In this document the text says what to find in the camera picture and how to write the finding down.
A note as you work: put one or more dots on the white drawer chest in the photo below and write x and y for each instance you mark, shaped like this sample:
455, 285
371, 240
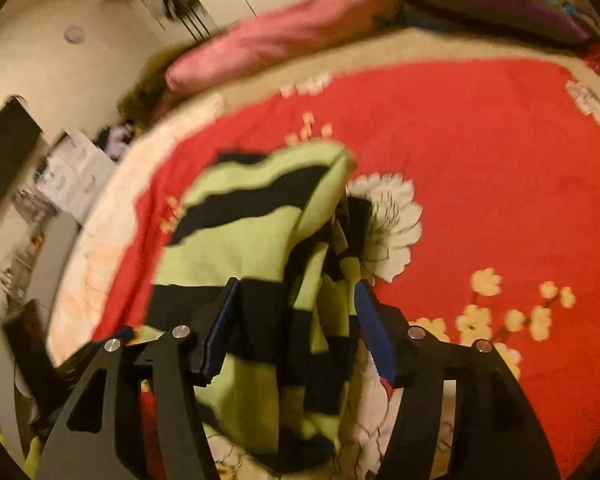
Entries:
75, 173

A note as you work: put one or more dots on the round wall clock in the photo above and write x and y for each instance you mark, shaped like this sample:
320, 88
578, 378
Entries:
74, 35

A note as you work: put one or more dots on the brown fur-trimmed coat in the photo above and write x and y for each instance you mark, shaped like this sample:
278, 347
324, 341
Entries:
150, 97

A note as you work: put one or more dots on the black monitor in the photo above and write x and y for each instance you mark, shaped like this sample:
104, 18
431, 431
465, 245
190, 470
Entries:
19, 134

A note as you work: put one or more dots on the black and green striped garment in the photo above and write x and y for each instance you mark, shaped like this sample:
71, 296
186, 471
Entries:
282, 226

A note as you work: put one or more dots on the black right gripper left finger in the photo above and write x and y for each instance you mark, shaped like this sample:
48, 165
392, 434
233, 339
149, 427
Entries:
133, 414

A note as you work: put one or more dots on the hanging bags on hooks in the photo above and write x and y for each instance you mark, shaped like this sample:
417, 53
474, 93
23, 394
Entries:
185, 13

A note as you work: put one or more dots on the beige bed sheet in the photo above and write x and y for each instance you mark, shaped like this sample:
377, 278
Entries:
311, 73

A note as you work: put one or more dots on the pink quilt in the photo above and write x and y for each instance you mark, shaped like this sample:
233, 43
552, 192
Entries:
305, 27

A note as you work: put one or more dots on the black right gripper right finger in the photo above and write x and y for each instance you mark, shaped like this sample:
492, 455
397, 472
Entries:
496, 433

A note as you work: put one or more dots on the red floral blanket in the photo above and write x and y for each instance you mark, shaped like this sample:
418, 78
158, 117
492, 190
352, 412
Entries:
483, 180

